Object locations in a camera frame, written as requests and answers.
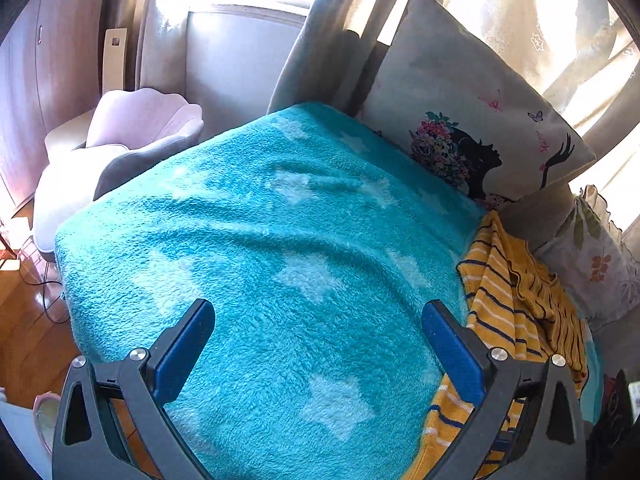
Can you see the yellow striped knit sweater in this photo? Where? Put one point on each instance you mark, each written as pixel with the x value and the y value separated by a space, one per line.
pixel 515 303

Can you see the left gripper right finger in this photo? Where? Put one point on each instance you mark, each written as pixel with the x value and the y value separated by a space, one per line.
pixel 528 411

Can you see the turquoise star fleece blanket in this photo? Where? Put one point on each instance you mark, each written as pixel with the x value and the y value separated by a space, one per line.
pixel 318 244

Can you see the beige curtain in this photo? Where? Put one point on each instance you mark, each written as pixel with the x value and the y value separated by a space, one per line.
pixel 582 56

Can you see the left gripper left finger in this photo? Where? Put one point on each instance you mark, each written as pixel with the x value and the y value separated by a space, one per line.
pixel 88 442

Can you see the wooden wardrobe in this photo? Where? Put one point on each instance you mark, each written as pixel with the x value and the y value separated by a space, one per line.
pixel 49 74

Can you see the woman silhouette floral cushion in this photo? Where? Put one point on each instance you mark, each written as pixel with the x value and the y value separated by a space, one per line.
pixel 452 104

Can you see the leaf print ruffled pillow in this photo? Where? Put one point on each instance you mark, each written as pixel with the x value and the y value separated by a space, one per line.
pixel 593 264

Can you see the pink shell armchair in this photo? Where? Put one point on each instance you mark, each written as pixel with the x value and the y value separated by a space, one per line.
pixel 129 133

